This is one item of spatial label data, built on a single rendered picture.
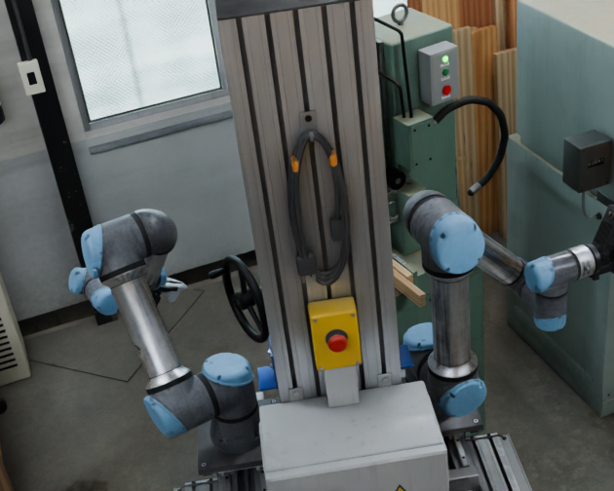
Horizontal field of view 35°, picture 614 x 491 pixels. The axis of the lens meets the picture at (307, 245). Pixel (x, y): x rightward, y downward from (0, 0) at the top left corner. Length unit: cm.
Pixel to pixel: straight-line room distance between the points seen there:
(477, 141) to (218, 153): 116
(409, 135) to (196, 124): 156
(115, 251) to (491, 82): 245
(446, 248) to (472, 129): 238
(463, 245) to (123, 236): 81
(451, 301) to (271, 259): 53
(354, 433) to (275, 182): 52
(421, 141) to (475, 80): 152
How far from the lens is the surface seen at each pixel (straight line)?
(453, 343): 219
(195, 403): 232
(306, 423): 190
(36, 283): 436
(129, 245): 231
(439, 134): 298
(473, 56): 428
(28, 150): 408
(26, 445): 395
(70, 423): 397
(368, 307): 184
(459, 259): 203
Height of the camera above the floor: 252
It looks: 32 degrees down
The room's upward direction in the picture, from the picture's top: 8 degrees counter-clockwise
